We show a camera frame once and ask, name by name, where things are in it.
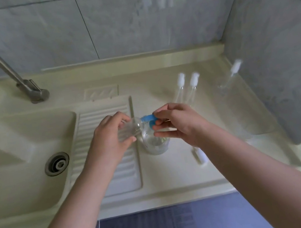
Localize person's right forearm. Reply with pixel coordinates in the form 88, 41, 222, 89
195, 115, 301, 228

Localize person's left hand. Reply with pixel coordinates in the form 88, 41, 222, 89
87, 109, 140, 169

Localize blue bulb dropper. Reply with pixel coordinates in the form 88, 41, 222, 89
140, 112, 160, 129

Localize cream sink unit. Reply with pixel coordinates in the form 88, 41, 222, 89
0, 31, 301, 228

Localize clear flask with white stopper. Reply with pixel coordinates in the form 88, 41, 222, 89
213, 55, 278, 145

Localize person's left forearm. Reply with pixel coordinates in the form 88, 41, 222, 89
8, 151, 130, 228

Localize test tube with white stopper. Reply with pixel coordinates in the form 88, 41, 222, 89
190, 143, 210, 166
171, 72, 190, 106
184, 71, 205, 106

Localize metal drain strainer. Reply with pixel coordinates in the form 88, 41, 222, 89
42, 150, 72, 178

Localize clear glass test tube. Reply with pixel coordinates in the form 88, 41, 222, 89
116, 116, 147, 143

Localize clear glass beaker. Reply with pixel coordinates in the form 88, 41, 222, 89
136, 120, 173, 158

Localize person's right hand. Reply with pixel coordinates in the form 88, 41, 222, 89
149, 97, 216, 155

